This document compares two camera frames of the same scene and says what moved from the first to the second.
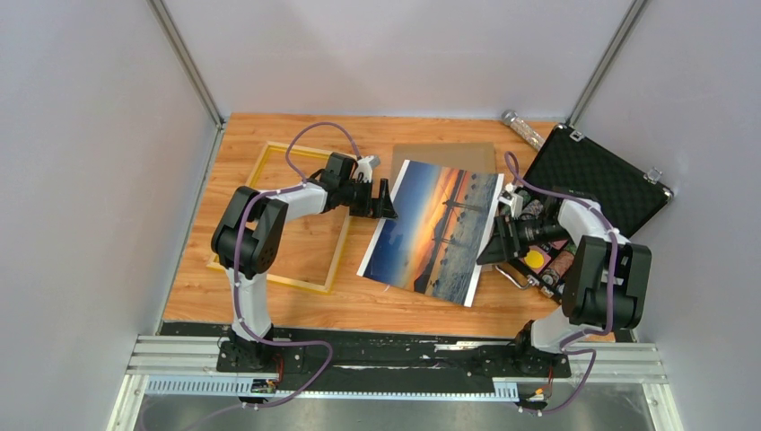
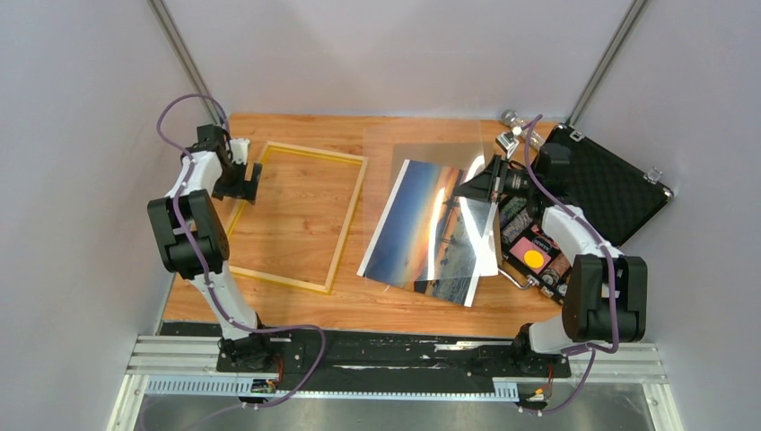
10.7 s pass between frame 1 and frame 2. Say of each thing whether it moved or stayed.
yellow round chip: stayed
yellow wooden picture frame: stayed
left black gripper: moved
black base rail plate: stayed
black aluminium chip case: stayed
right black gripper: moved
